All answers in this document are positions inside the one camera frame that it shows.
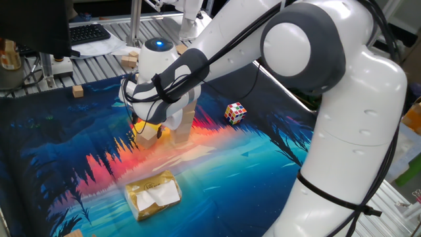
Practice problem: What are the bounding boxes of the black monitor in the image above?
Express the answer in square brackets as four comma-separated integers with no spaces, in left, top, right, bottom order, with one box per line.
[0,0,82,59]

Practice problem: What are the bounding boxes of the white emergency stop box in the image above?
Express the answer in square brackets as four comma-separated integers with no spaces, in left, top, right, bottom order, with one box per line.
[52,55,74,80]

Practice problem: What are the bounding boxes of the gold tissue pack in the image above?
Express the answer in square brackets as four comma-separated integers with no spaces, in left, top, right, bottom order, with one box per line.
[124,169,183,222]

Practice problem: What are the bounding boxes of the green bin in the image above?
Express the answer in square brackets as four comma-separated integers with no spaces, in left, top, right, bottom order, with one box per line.
[395,153,421,187]

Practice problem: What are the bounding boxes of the colourful sunset printed mat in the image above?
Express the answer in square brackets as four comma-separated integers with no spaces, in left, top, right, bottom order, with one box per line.
[0,62,316,237]

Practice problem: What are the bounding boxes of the white paper sheets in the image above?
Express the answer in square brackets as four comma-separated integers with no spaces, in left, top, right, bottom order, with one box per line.
[70,30,128,61]

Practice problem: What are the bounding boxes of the grey round container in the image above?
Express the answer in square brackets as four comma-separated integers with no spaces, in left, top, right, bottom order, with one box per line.
[0,64,26,92]

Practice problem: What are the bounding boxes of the orange box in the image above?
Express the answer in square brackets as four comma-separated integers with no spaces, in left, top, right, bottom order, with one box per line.
[401,97,421,136]

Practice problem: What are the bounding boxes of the aluminium upright bracket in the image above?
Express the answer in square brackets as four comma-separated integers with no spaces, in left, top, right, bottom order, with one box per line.
[38,52,56,90]

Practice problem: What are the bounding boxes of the white robot arm with gripper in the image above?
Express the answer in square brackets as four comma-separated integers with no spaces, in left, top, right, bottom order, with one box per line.
[144,0,205,42]

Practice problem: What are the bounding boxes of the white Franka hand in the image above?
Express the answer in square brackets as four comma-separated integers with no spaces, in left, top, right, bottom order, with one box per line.
[132,108,184,140]

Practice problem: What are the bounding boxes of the black keyboard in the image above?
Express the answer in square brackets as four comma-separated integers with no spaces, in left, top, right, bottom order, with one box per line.
[68,22,112,47]

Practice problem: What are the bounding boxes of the aluminium upright post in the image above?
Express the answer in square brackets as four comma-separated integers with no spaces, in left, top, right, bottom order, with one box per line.
[126,0,143,47]

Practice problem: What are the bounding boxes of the Rubik's cube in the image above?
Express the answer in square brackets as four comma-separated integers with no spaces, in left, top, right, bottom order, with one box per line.
[224,101,247,126]

